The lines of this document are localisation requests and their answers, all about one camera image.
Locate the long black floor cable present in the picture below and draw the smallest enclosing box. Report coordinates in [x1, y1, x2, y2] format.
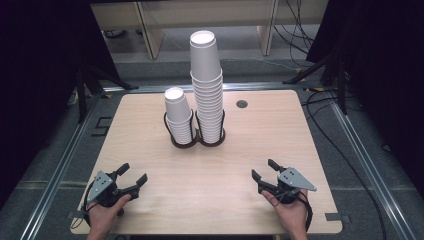
[300, 89, 388, 240]

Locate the metal floor rail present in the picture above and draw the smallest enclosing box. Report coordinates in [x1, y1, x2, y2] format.
[19, 93, 103, 240]
[328, 96, 418, 240]
[103, 82, 313, 94]

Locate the person's left hand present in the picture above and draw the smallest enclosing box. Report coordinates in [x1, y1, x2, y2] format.
[87, 194, 132, 234]

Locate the person's right hand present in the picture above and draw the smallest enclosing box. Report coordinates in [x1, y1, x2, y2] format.
[260, 189, 309, 235]

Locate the beige desk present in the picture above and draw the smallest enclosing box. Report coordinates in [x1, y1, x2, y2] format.
[90, 0, 329, 60]

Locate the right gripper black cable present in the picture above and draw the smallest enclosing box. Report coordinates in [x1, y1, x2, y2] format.
[298, 190, 314, 233]

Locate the black wire cup holder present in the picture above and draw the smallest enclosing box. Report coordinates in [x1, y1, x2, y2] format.
[162, 109, 227, 149]

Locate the bundle of black cables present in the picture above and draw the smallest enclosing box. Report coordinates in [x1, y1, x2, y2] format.
[273, 0, 316, 56]

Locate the short stack of paper cups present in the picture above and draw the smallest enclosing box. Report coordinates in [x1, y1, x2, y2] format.
[164, 86, 195, 145]

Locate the black curtain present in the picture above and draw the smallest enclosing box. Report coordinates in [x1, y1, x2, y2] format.
[305, 0, 424, 201]
[0, 0, 119, 209]

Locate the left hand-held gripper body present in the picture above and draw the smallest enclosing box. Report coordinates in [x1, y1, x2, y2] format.
[85, 169, 141, 208]

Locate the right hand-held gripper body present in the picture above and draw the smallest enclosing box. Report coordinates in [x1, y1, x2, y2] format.
[261, 166, 318, 205]

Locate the black metal stand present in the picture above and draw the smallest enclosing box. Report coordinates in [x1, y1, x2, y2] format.
[282, 49, 349, 116]
[75, 63, 139, 124]

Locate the tall stack of paper cups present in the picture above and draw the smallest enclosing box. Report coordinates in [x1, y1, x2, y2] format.
[190, 69, 225, 145]

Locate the grey tape strip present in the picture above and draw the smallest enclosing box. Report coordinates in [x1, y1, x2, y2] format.
[324, 212, 352, 224]

